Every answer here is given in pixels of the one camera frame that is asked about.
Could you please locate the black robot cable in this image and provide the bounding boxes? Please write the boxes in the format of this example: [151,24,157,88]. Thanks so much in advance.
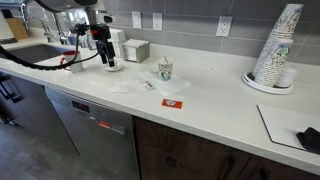
[0,31,101,71]

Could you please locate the white rectangular mat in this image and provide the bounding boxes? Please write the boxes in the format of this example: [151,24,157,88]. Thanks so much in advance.
[256,104,320,155]

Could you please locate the black cabinet handle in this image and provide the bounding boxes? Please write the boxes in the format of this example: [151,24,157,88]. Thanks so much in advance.
[218,154,236,180]
[0,76,24,104]

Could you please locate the white round tray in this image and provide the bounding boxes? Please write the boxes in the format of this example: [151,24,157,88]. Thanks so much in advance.
[242,70,294,96]

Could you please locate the dark sink cabinet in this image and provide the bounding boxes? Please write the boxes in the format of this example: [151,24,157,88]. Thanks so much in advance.
[0,71,80,158]

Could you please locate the small white paper towel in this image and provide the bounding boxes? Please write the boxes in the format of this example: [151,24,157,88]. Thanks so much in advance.
[109,79,139,95]

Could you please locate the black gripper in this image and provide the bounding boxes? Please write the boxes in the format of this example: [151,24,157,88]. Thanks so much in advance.
[89,23,117,68]

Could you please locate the wooden cutting board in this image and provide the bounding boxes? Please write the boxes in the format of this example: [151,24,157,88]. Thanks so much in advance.
[5,17,30,41]

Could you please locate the chrome faucet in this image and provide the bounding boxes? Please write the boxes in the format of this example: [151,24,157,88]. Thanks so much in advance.
[20,3,68,46]

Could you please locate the white wall outlet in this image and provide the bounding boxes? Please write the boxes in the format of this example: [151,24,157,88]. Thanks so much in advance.
[152,12,164,32]
[215,15,234,38]

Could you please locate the red packet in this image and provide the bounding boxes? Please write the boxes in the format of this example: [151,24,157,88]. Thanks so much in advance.
[161,98,184,110]

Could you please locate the large white paper napkin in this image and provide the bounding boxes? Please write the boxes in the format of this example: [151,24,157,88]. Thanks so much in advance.
[137,70,193,97]

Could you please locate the stack of white lids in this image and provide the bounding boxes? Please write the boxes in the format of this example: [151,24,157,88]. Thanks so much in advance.
[274,66,298,89]

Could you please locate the black object on mat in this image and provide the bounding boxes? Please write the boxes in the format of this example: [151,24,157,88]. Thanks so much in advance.
[296,126,320,154]

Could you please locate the white wall switch plate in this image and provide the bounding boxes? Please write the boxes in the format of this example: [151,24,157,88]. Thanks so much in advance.
[131,10,143,30]

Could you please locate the stainless steel dishwasher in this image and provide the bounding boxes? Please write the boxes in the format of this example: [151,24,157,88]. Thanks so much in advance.
[44,85,141,180]

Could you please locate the short stack of paper cups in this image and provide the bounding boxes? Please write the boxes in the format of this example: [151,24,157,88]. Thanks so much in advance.
[254,37,294,88]

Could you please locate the dark wood cabinet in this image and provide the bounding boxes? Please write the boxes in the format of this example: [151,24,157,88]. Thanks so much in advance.
[133,115,320,180]

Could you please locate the small white red sachet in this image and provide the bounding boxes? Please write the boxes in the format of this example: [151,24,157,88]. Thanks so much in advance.
[142,80,157,91]

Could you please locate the metal napkin dispenser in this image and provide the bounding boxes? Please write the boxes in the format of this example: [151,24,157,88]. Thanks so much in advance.
[121,38,151,64]

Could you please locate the printed paper cup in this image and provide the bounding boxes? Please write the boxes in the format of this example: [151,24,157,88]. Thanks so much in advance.
[157,57,175,82]

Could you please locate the stack of white paper towels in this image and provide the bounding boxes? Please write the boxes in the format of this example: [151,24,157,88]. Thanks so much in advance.
[108,27,127,58]

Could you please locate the countertop sink basin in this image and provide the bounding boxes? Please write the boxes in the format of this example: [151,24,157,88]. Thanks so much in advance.
[6,44,73,64]

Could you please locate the blue sponge cloth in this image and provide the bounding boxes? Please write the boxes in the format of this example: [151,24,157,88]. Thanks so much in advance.
[68,33,80,47]

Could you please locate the white mug red handle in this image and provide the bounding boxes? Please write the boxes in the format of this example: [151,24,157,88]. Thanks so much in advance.
[59,49,84,74]

